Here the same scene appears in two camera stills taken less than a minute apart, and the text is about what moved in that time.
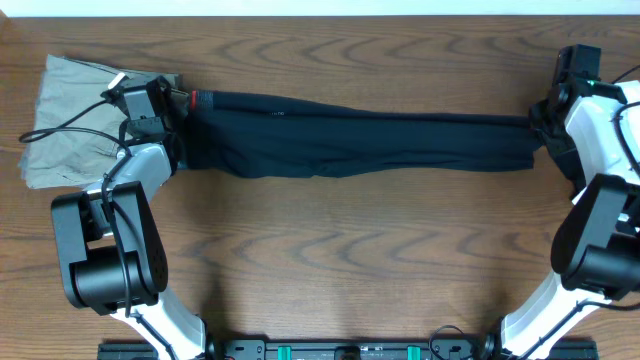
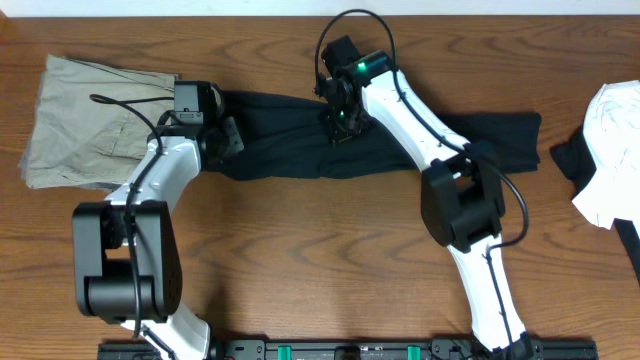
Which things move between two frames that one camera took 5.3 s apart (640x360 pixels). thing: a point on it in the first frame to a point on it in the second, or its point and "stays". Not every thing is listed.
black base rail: x=347 y=349 stays
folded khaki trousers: x=75 y=130 stays
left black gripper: x=176 y=112 to x=235 y=141
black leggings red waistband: x=236 y=136 stays
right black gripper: x=537 y=110 to x=337 y=135
